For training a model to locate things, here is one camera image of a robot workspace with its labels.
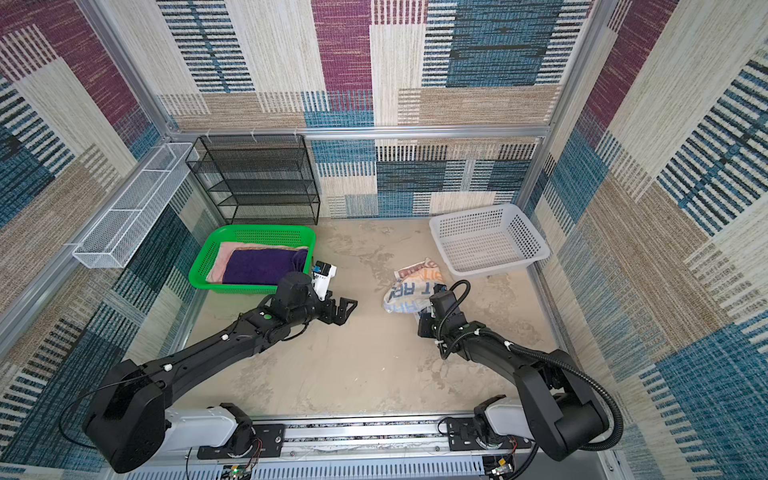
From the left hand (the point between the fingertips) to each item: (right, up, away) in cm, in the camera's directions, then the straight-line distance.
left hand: (345, 294), depth 83 cm
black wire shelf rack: (-35, +37, +26) cm, 57 cm away
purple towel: (-29, +7, +18) cm, 35 cm away
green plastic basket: (-18, +17, +26) cm, 36 cm away
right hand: (+23, -11, +8) cm, 26 cm away
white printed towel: (+20, 0, +12) cm, 23 cm away
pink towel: (-45, +11, +22) cm, 51 cm away
